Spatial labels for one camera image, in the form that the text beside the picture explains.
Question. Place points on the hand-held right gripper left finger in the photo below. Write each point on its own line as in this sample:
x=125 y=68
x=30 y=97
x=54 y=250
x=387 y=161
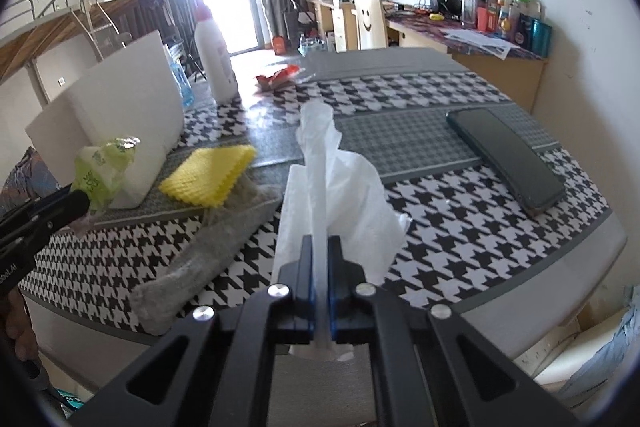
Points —
x=306 y=287

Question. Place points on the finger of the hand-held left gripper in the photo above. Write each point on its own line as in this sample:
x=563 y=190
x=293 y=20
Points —
x=50 y=194
x=60 y=212

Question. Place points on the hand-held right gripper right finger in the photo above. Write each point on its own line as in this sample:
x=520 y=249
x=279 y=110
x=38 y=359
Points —
x=336 y=287

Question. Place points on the green wet wipe packet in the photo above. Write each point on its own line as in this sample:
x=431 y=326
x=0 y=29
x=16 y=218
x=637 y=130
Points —
x=102 y=172

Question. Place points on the white tissue paper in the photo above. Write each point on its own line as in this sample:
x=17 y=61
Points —
x=350 y=207

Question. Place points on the white foam box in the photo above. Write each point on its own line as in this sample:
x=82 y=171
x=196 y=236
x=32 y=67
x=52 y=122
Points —
x=125 y=107

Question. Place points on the yellow foam net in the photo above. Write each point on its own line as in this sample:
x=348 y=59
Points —
x=205 y=177

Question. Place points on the person's left hand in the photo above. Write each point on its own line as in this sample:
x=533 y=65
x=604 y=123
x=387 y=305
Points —
x=22 y=332

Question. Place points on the teal patterned package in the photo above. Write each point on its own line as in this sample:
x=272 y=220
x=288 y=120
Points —
x=72 y=402

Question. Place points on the red snack packet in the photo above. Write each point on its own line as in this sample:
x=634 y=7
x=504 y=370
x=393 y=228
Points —
x=277 y=78

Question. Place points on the black smartphone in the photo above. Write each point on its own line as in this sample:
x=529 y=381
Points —
x=505 y=157

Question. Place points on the white pump bottle red top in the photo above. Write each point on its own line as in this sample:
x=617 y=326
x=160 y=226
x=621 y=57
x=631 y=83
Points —
x=215 y=57

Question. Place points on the orange bag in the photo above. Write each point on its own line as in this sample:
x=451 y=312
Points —
x=280 y=44

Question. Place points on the wooden chair smiley face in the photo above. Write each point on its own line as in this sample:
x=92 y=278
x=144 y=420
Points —
x=370 y=24

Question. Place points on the wooden desk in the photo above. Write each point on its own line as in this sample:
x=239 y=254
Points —
x=500 y=72

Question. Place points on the person's denim leg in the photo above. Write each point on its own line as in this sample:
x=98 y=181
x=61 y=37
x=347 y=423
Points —
x=605 y=357

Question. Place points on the printed papers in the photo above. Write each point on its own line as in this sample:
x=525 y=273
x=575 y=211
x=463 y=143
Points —
x=477 y=43

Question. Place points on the black round device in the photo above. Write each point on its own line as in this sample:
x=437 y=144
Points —
x=445 y=5

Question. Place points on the row of toiletry bottles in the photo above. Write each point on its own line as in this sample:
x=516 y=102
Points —
x=520 y=22

